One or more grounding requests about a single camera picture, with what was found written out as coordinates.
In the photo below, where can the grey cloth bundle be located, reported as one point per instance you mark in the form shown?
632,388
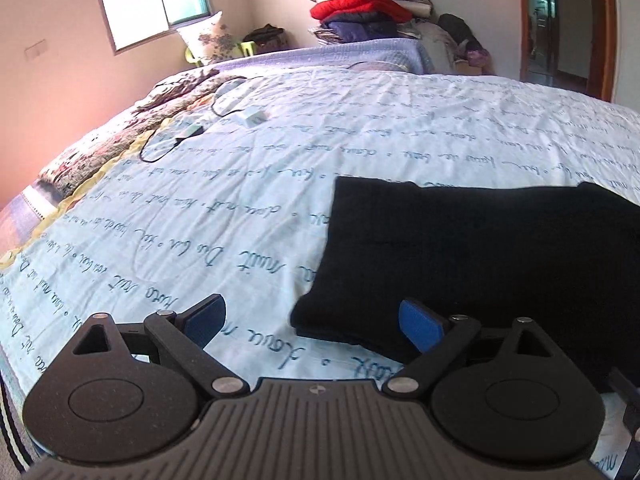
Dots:
440,45

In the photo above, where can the floral white pillow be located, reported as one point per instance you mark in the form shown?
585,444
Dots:
210,40

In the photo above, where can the white wardrobe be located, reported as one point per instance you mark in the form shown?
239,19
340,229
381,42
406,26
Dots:
629,35

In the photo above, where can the wooden door frame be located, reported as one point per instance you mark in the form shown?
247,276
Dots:
597,25

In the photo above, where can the script-printed white bed sheet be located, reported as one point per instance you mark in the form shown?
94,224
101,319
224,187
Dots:
200,185

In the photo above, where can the dark brown bag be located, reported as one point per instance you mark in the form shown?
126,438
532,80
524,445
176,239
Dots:
267,39

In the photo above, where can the navy puffer jacket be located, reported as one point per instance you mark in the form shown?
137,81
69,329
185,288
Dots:
357,27

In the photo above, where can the purple cloth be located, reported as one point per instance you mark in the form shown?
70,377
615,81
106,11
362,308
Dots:
477,57

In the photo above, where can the patterned quilt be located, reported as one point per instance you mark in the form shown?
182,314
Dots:
150,105

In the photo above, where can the lilac knitted blanket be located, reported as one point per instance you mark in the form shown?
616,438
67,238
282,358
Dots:
325,55

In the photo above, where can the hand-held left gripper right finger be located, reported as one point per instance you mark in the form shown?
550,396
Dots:
421,327

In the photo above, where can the sliding glass window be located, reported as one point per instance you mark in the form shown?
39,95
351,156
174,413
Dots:
145,0

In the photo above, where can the white power adapter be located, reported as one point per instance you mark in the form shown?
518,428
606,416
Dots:
252,117

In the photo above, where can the green plastic chair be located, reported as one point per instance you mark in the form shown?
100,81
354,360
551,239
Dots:
248,48

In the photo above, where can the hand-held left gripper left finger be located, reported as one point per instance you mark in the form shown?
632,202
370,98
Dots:
206,319

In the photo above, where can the black backpack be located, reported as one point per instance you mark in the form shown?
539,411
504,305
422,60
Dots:
457,30

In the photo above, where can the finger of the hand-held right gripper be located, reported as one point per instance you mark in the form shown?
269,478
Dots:
626,400

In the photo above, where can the red puffer jacket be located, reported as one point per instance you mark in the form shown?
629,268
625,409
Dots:
357,5

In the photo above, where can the black pants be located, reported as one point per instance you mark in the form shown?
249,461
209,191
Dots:
475,260

